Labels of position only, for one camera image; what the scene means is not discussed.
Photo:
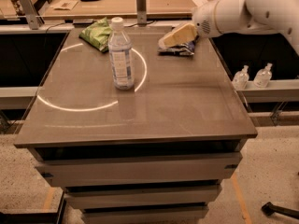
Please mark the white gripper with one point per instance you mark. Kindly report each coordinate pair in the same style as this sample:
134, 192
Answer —
203, 22

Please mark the green rice chip bag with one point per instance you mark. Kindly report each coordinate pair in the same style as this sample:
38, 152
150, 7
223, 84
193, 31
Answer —
97, 34

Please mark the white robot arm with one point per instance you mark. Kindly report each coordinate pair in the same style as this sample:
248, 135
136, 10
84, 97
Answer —
246, 17

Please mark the blue chip bag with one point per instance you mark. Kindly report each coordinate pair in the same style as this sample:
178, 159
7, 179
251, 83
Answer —
185, 49

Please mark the clear plastic water bottle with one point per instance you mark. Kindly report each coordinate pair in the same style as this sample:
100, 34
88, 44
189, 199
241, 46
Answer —
120, 54

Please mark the left sanitizer pump bottle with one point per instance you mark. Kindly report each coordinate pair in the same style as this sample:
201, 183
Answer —
241, 78

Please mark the sanitizer pump bottle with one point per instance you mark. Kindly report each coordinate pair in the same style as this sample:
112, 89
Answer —
263, 76
241, 78

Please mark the right sanitizer pump bottle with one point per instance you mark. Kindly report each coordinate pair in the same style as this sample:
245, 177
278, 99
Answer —
263, 76

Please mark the white paper sheet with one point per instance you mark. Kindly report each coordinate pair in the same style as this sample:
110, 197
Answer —
199, 3

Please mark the grey drawer cabinet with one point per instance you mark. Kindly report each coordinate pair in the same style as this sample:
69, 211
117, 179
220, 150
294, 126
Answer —
157, 152

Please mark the printed paper card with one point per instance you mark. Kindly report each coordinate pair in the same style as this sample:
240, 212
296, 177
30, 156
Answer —
64, 5

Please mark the black chair base leg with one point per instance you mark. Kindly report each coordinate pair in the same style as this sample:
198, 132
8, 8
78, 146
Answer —
269, 209

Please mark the metal bracket centre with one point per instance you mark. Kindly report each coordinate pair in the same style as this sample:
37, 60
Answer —
141, 12

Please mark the metal bracket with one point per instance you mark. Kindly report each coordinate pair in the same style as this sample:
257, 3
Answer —
141, 12
33, 19

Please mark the metal bracket left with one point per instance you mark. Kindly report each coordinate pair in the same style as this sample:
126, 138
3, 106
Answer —
33, 19

